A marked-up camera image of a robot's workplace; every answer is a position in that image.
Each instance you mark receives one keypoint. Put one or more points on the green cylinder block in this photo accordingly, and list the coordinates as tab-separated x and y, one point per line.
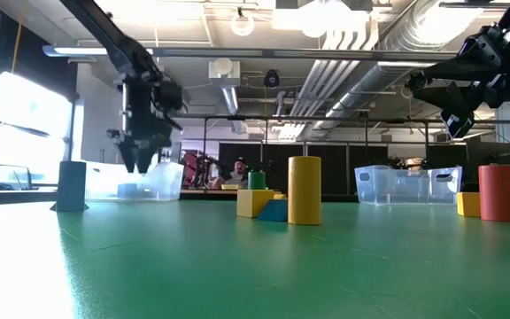
256	181

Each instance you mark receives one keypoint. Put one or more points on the ceiling light strip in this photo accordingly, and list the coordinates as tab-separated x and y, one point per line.
82	51

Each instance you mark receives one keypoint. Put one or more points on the green table mat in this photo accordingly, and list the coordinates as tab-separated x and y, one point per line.
237	266

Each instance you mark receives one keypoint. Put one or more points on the blue wedge block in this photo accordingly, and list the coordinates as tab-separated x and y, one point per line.
276	212

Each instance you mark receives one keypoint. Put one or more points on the black overhead camera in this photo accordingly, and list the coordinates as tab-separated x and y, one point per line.
272	79

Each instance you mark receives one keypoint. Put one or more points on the yellow cube block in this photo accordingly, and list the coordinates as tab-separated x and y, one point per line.
252	204
280	196
467	204

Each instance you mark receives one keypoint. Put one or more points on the clear plastic bin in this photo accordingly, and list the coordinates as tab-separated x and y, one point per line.
396	186
162	181

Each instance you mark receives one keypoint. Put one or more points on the small yellow box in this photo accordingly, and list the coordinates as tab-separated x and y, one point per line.
231	187

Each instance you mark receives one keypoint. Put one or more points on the yellow cylinder block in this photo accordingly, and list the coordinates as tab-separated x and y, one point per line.
304	190

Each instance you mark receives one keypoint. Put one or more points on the white ceiling box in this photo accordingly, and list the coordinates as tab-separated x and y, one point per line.
224	73

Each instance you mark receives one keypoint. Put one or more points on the teal rectangular block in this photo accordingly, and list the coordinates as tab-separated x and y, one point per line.
71	186

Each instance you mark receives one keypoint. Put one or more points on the black overhead crossbar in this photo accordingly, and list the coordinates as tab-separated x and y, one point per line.
303	53

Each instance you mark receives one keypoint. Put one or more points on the person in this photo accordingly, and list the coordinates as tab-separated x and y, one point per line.
415	164
238	170

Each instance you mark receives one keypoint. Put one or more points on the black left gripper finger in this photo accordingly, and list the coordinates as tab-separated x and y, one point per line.
146	157
129	157

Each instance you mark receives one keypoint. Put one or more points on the silver ventilation duct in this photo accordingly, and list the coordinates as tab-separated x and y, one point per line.
414	40

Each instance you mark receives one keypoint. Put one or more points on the black background frame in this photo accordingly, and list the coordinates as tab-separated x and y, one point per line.
326	118

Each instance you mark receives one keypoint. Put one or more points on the red cylinder block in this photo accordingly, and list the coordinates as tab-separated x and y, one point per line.
497	192

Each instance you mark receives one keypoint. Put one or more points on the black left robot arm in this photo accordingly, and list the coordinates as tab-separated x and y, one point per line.
118	44

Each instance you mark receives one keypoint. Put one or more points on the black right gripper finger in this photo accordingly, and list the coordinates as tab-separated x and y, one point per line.
472	64
432	93

